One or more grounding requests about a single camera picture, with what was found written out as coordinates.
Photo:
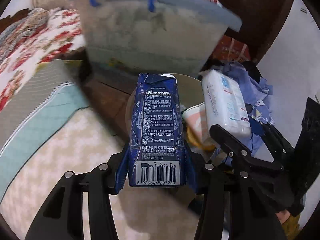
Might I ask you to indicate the patchwork quilt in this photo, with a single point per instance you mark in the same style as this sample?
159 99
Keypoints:
17 33

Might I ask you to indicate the orange peel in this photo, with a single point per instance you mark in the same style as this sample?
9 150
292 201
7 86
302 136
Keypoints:
197 139

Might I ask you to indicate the brown wooden door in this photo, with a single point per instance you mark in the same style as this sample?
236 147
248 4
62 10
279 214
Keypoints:
262 20

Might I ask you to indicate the white tissue pack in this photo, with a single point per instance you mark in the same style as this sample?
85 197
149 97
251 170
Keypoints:
224 104

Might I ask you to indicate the blue cloth bag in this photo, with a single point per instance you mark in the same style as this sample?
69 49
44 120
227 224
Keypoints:
256 91

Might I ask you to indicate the red orange gift bag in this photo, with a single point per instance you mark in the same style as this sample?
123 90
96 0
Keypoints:
228 49

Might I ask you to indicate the clear storage box blue handle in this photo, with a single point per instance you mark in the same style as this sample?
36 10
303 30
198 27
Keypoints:
153 36

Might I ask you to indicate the zigzag patterned blanket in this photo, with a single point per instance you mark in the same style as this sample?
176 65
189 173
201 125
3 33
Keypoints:
80 145

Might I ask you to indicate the floral bed sheet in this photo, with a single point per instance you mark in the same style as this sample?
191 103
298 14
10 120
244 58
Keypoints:
62 34

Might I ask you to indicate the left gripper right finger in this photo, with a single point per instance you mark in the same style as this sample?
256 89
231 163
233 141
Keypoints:
233 197

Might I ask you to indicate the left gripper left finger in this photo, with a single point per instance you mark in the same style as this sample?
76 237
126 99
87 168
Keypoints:
60 216

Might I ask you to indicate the blue milk carton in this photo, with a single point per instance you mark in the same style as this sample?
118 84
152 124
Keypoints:
156 155

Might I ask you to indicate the beige trash bin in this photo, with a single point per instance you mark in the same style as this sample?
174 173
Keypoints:
190 94

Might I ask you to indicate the person's right hand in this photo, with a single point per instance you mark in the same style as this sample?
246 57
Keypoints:
283 216

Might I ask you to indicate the carved wooden headboard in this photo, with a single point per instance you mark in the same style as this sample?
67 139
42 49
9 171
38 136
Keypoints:
9 20

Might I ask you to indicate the pink paper cup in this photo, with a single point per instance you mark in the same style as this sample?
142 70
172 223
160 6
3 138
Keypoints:
195 118

